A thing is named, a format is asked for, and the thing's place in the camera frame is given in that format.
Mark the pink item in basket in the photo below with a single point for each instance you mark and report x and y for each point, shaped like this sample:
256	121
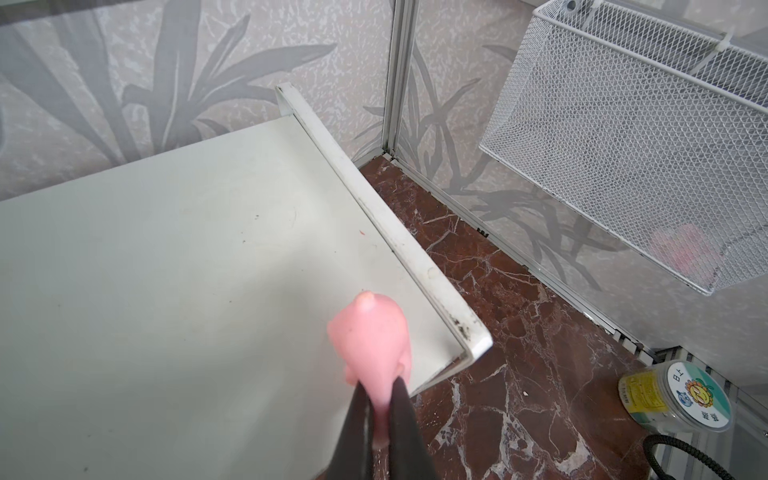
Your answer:
688	251

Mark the green tape roll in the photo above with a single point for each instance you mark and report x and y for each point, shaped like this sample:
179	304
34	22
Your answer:
676	397

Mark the white two-tier metal shelf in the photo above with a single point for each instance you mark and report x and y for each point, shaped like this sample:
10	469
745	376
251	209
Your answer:
167	319

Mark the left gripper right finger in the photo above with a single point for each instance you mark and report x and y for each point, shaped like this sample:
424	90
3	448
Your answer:
409	458

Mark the white wire mesh basket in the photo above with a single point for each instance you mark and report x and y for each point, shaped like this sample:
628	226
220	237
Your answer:
639	123

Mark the pink pig toy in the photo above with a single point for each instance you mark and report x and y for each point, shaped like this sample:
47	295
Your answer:
371	336

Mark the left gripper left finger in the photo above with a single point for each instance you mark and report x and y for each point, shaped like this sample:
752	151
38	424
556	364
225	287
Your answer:
353	455

